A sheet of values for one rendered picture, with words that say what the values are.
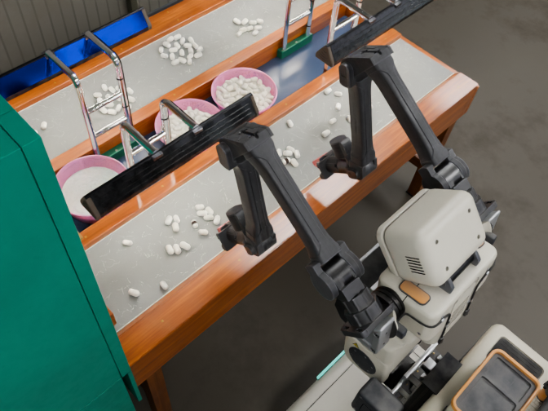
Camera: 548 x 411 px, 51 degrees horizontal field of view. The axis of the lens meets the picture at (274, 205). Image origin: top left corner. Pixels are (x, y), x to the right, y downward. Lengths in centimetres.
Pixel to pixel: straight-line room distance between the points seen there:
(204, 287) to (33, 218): 96
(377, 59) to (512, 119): 230
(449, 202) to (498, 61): 281
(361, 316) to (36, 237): 71
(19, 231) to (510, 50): 366
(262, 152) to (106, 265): 85
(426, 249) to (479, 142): 228
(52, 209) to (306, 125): 148
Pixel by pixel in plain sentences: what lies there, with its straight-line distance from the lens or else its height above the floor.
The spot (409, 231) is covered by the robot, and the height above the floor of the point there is 137.
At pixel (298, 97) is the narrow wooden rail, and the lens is 237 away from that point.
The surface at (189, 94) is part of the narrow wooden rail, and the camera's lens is 238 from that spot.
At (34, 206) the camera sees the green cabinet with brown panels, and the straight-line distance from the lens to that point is 95.
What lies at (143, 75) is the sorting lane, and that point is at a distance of 249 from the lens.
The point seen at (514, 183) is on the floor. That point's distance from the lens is 341.
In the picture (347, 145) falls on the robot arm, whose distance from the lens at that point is 183.
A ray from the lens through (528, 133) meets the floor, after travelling 371.
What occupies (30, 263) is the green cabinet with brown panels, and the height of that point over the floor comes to 154.
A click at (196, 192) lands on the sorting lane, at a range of 207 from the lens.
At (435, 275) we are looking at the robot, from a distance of 132.
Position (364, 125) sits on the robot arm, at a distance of 170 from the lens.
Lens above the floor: 241
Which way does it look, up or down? 55 degrees down
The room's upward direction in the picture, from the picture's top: 7 degrees clockwise
